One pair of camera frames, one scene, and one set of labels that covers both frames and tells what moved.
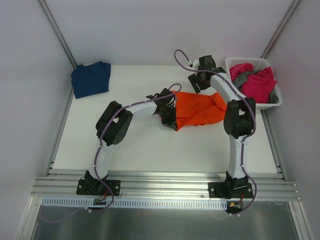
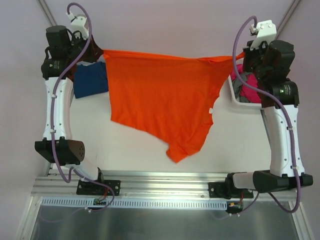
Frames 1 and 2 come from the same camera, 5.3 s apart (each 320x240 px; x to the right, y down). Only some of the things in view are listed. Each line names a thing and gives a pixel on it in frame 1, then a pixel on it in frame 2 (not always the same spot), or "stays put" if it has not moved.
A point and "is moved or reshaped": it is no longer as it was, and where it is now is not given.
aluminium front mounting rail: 164,185 stays put
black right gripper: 195,82 → 249,60
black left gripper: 169,119 → 89,52
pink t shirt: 257,86 stays put
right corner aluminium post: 293,6 stays put
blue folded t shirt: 91,79 stays put
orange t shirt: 192,108 is moved or reshaped
